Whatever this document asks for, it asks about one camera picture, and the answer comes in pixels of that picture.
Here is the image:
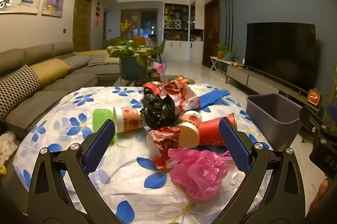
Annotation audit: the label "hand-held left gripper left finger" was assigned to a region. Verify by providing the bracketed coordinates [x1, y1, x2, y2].
[28, 118, 116, 224]

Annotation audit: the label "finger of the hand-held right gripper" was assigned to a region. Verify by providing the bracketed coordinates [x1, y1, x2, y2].
[300, 105, 328, 143]

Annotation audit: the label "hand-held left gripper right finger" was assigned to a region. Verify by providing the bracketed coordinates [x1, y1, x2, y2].
[218, 116, 310, 224]

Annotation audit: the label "orange print paper cup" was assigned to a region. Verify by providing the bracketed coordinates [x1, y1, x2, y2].
[176, 110, 203, 148]
[113, 106, 148, 135]

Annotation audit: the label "grey plastic bin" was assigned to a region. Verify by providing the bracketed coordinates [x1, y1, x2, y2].
[246, 94, 303, 151]

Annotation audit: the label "red paper cup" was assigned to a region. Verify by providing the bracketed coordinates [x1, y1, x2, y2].
[142, 83, 162, 96]
[199, 113, 237, 147]

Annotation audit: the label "person's right hand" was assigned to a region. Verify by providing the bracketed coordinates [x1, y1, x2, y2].
[309, 177, 333, 219]

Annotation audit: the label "green foam net sleeve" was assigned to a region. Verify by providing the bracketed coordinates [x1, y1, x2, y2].
[92, 108, 118, 147]

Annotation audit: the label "tall thin plant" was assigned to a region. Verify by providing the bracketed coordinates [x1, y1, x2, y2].
[325, 62, 337, 119]

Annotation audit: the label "blue foam net sleeve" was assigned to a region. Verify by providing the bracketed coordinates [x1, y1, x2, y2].
[196, 88, 230, 111]

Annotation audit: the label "red printed plastic bag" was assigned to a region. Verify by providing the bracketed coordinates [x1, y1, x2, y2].
[160, 79, 201, 111]
[146, 126, 182, 170]

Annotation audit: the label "grey sectional sofa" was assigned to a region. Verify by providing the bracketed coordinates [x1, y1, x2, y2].
[0, 41, 122, 140]

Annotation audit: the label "dark coffee table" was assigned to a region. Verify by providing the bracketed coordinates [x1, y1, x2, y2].
[116, 74, 196, 88]

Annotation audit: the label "black plastic bag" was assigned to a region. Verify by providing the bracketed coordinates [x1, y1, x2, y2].
[139, 88, 182, 130]

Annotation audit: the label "black television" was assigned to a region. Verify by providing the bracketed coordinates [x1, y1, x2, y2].
[245, 22, 316, 93]

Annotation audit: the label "teal planter with metal stand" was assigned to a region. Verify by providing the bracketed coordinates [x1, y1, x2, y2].
[120, 56, 148, 81]

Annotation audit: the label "grey patterned cushion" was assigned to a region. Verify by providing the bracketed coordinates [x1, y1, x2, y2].
[87, 56, 109, 68]

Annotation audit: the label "small houndstooth cushion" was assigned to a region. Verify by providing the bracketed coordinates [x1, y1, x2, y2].
[63, 55, 91, 72]

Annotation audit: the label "white folding side table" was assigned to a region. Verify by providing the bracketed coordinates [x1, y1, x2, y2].
[210, 56, 235, 73]

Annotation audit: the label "mustard cushion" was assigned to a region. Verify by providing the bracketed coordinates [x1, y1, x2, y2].
[29, 59, 70, 88]

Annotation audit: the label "plant in orange pot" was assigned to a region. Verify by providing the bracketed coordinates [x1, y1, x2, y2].
[217, 42, 227, 59]

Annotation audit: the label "pink and white plastic bag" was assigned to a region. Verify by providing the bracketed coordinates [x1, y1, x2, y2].
[154, 62, 167, 76]

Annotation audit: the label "large houndstooth cushion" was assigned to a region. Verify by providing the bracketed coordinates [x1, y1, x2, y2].
[0, 65, 40, 122]

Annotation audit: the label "green pothos plant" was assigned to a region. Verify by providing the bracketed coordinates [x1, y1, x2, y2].
[107, 37, 152, 67]

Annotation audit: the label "dining table with yellow cloth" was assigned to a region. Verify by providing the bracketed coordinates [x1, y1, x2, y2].
[137, 46, 154, 56]

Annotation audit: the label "white display cabinet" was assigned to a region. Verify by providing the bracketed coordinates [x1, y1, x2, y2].
[163, 3, 204, 64]

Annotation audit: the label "orange dining chair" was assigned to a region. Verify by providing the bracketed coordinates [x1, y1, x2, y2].
[131, 36, 146, 47]

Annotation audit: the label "dark wooden door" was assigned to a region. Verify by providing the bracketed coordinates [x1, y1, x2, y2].
[204, 0, 220, 68]

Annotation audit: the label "green dining chair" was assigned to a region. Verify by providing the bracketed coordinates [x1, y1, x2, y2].
[155, 40, 166, 64]

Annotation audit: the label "yellow flowers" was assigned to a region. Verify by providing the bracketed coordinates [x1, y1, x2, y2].
[120, 21, 135, 37]

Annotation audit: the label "light wooden door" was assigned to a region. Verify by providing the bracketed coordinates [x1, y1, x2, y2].
[73, 0, 92, 52]

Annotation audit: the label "glass balcony door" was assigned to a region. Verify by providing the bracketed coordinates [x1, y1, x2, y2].
[121, 9, 160, 40]

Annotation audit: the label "red wall decorations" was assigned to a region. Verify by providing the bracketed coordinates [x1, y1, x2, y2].
[95, 0, 102, 28]

